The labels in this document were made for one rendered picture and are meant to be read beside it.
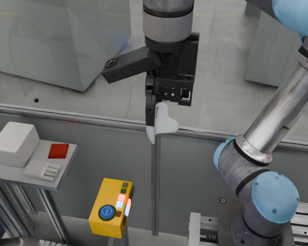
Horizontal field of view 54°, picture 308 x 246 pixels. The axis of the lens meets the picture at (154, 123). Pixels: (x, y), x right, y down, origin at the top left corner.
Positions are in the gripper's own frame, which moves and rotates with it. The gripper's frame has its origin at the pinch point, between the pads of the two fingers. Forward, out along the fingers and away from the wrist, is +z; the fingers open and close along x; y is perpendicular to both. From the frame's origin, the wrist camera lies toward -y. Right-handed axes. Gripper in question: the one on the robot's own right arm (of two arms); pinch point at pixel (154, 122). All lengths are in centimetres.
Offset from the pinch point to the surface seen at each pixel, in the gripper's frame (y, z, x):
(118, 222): -10.4, 40.8, -2.5
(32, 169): -57, 60, 24
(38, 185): -52, 62, 18
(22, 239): -30.0, 29.4, -16.7
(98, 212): -17.3, 40.8, -0.5
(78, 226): -59, 148, 42
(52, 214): -61, 107, 28
